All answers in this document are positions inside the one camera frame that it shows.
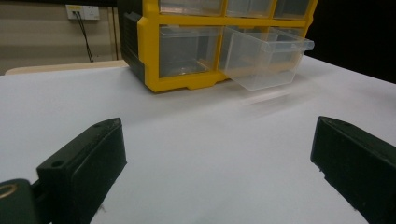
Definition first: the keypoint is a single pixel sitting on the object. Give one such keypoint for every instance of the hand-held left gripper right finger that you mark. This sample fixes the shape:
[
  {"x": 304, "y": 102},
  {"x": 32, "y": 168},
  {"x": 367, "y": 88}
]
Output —
[{"x": 358, "y": 161}]

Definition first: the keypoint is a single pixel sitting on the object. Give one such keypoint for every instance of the beige table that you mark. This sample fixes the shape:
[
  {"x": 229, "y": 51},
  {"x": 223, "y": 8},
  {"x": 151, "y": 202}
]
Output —
[{"x": 62, "y": 67}]

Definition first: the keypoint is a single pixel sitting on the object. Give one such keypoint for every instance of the white wall socket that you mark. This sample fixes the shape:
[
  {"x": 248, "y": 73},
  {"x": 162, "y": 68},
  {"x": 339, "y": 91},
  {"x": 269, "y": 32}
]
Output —
[{"x": 82, "y": 11}]

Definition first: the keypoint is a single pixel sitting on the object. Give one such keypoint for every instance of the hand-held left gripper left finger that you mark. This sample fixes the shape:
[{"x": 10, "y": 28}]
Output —
[{"x": 81, "y": 165}]

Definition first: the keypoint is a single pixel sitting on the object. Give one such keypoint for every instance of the yellow drawer organizer cabinet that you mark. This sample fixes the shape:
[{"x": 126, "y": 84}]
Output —
[{"x": 149, "y": 46}]

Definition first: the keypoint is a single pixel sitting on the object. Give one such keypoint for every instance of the clear plastic drawer pulled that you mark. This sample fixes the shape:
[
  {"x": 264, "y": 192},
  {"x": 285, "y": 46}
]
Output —
[{"x": 264, "y": 59}]

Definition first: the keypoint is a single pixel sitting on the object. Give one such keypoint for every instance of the clear plastic drawer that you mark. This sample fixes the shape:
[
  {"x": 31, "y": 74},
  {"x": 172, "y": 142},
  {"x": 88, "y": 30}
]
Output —
[
  {"x": 190, "y": 6},
  {"x": 249, "y": 7},
  {"x": 291, "y": 32},
  {"x": 291, "y": 8},
  {"x": 186, "y": 49}
]

